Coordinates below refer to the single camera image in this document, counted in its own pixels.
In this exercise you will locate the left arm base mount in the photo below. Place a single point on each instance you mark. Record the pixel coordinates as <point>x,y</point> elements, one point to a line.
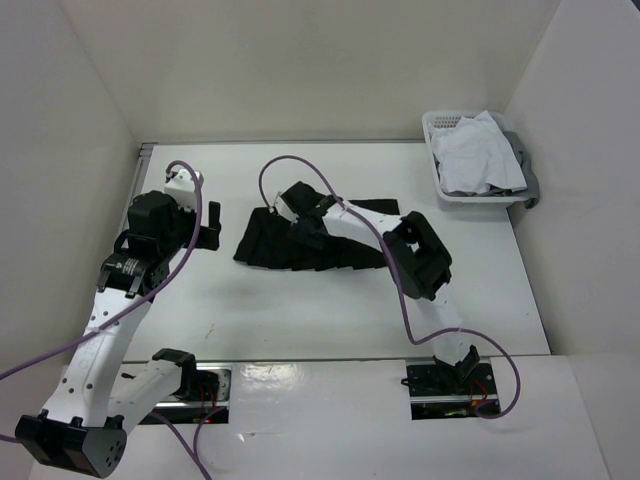
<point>210,398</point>

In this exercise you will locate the white laundry basket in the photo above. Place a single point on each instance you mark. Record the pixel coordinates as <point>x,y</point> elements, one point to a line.
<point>449,119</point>

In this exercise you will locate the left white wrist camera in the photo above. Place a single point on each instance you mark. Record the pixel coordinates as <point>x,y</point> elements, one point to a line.
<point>181,187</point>

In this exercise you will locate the black pleated skirt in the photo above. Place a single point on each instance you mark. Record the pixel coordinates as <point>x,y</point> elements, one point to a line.
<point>266,244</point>

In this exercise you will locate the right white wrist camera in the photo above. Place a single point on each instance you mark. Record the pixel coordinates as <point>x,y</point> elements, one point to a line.
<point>281,208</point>

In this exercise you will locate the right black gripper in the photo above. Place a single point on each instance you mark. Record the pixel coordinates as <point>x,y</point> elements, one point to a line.
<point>299,234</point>

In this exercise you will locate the grey skirt in basket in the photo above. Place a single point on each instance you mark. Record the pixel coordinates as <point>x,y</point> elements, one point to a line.
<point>530,195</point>

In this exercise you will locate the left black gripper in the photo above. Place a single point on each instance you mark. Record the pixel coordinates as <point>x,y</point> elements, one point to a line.
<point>208,236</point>

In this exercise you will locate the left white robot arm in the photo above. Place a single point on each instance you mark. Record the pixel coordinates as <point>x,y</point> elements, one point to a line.
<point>83,427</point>

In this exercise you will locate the white skirt in basket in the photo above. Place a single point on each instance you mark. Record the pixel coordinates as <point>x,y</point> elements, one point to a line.
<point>474,156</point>

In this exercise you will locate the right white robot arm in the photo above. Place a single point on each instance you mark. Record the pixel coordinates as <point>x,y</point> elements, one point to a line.
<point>418,262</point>

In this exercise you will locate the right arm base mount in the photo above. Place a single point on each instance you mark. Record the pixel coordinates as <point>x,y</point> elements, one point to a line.
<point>431,399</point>

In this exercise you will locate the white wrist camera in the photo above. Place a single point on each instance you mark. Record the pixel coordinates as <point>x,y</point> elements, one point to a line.
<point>281,208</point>
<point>181,187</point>

